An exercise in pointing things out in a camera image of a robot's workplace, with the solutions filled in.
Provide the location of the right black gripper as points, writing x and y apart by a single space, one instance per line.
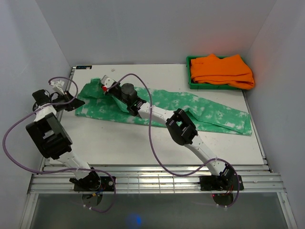
109 91

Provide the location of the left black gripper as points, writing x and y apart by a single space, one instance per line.
74 104

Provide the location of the green white tie-dye trousers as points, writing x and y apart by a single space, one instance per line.
207 115

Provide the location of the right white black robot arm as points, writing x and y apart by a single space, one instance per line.
181 129

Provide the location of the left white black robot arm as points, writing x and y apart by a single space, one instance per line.
52 140

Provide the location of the orange folded trousers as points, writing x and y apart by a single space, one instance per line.
231 71

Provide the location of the black label sticker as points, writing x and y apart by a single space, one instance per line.
83 67

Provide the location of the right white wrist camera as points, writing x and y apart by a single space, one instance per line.
106 83

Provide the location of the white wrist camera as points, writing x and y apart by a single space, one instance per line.
106 83
57 86

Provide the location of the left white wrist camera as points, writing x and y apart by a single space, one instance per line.
57 86

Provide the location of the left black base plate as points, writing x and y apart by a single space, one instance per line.
102 184

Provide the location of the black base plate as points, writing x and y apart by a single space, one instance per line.
102 184
214 183

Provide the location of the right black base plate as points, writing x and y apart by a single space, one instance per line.
214 183

